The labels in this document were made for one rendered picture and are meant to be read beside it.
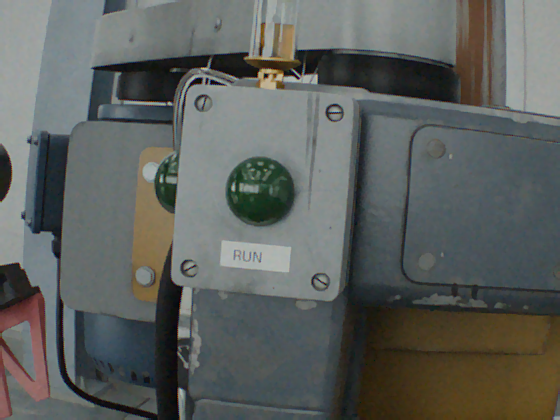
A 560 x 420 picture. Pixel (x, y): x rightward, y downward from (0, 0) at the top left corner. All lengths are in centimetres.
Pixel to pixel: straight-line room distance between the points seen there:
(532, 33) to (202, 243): 530
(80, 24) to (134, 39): 462
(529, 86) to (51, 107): 234
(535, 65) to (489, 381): 494
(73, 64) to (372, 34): 491
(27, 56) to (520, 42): 260
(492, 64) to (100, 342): 44
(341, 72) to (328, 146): 18
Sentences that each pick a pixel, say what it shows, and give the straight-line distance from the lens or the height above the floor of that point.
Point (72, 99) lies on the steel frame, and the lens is 558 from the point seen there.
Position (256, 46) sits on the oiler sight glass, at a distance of 62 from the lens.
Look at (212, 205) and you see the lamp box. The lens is 55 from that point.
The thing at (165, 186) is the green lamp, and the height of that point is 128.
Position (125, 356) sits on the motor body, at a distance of 105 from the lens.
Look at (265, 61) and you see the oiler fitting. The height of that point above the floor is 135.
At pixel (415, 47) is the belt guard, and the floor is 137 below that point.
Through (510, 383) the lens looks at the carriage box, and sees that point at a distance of 90.
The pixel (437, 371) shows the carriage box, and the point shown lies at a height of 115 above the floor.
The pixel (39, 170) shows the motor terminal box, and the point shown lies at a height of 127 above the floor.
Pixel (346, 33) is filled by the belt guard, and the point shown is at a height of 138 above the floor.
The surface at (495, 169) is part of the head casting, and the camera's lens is 59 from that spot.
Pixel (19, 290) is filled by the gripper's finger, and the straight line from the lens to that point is 82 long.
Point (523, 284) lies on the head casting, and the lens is 59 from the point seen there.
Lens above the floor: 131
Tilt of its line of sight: 3 degrees down
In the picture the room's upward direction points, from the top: 5 degrees clockwise
